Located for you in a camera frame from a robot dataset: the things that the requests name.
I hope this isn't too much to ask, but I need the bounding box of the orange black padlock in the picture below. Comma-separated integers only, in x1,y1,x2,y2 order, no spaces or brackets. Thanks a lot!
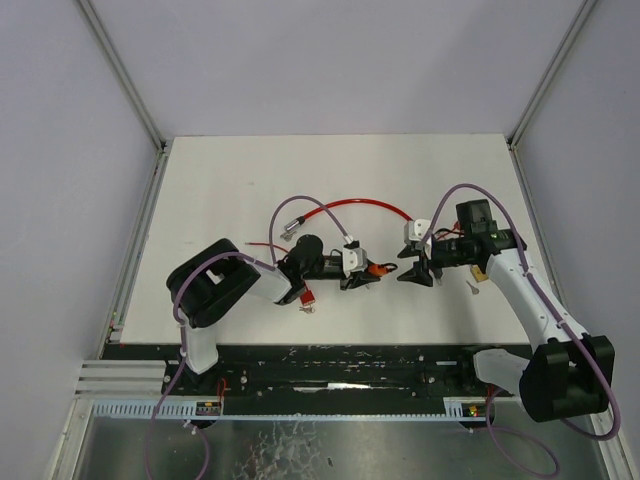
368,263,398,277

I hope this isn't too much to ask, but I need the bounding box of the brass padlock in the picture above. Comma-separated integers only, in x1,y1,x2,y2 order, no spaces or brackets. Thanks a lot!
470,265,488,283

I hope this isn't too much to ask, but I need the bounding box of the small red padlock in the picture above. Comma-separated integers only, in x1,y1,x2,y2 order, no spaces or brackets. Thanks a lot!
299,287,316,308

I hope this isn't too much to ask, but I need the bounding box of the thick red cable lock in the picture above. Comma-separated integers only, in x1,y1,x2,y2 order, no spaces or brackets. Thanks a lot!
279,197,443,287

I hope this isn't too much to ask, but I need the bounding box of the red padlock with thin cable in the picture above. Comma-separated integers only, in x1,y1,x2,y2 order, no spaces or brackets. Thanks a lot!
244,242,289,253

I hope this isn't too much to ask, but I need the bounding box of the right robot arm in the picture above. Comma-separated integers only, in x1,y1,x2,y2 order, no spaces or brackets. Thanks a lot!
399,200,617,422

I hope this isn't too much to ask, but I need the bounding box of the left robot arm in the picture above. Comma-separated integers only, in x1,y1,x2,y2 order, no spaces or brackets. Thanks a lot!
166,235,384,375

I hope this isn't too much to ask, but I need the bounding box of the brass padlock key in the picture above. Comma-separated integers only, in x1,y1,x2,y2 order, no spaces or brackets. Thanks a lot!
468,282,480,295

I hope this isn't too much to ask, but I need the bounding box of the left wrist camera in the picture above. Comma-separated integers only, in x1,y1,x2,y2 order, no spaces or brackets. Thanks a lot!
342,240,368,277

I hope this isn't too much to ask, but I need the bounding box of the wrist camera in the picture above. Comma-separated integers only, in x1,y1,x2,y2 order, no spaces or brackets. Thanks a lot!
404,219,431,249
342,240,368,277

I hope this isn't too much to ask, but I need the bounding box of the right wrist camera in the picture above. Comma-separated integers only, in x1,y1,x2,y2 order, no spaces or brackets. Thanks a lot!
404,219,431,249

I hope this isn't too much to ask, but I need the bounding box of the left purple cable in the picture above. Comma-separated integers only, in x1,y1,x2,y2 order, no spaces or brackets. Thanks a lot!
144,194,356,480

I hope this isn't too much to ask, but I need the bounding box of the right aluminium frame post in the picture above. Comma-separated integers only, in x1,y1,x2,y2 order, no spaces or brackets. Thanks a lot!
506,0,600,151

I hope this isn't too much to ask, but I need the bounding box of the aluminium frame post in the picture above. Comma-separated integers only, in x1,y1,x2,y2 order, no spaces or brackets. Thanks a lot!
506,0,600,151
73,0,167,151

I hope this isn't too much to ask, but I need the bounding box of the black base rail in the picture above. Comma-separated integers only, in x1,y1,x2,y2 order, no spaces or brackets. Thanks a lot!
160,340,516,417

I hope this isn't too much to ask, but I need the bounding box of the white cable duct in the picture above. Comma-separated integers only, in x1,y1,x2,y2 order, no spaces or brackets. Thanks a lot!
93,398,224,420

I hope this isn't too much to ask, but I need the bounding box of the left aluminium frame post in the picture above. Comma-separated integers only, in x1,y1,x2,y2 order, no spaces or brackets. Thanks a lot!
73,0,167,151

